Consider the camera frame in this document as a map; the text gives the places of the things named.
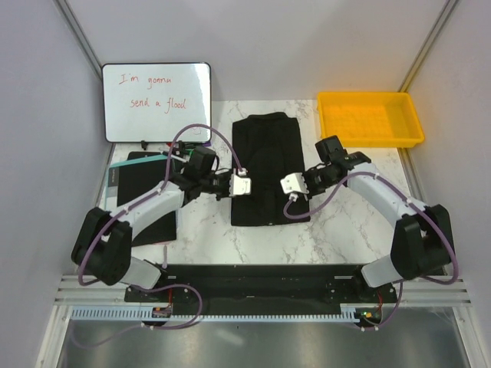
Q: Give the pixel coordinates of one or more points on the black marker pen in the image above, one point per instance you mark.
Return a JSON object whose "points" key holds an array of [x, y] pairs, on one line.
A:
{"points": [[174, 157]]}

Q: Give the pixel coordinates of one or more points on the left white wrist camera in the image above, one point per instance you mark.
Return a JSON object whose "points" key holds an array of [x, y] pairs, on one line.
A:
{"points": [[239, 186]]}

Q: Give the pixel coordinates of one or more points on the teal and white packaging board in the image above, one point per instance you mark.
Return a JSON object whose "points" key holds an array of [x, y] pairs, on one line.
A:
{"points": [[111, 180]]}

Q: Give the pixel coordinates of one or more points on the black long sleeve shirt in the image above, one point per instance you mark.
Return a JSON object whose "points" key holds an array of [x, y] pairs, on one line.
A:
{"points": [[269, 147]]}

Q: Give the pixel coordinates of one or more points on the white slotted cable duct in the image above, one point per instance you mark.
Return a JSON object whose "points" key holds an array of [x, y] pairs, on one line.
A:
{"points": [[160, 314]]}

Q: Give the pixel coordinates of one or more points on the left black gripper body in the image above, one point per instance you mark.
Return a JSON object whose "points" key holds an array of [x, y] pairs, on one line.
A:
{"points": [[216, 185]]}

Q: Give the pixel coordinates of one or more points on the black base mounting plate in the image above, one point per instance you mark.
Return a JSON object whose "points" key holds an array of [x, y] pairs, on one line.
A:
{"points": [[261, 288]]}

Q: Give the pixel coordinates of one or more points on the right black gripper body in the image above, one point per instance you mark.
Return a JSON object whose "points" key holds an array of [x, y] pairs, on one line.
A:
{"points": [[317, 180]]}

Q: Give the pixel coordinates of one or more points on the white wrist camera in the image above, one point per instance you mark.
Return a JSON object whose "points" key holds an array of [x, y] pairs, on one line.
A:
{"points": [[293, 185], [239, 186]]}

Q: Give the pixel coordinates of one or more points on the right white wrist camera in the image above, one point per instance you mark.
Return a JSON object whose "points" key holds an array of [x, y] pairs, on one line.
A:
{"points": [[293, 185]]}

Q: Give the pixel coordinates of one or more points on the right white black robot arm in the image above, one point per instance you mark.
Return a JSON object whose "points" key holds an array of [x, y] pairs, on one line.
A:
{"points": [[423, 239]]}

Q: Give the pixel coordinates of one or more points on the white whiteboard with red writing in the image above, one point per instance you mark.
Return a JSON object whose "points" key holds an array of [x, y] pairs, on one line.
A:
{"points": [[153, 102]]}

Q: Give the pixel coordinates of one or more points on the yellow plastic bin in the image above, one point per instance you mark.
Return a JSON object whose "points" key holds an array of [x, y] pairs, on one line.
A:
{"points": [[370, 119]]}

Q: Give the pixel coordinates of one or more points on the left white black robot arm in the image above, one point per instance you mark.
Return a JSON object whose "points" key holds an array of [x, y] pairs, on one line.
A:
{"points": [[103, 245]]}

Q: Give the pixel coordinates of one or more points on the aluminium frame rail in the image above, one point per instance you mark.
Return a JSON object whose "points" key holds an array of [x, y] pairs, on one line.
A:
{"points": [[417, 293]]}

